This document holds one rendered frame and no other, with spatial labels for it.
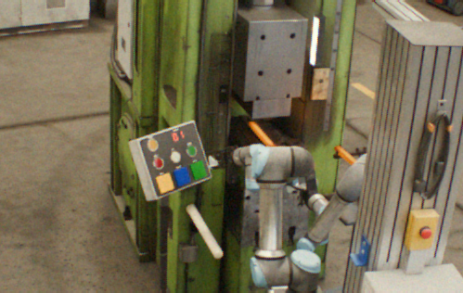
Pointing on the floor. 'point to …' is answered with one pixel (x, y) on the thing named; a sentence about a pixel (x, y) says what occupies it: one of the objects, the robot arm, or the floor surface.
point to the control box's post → (163, 243)
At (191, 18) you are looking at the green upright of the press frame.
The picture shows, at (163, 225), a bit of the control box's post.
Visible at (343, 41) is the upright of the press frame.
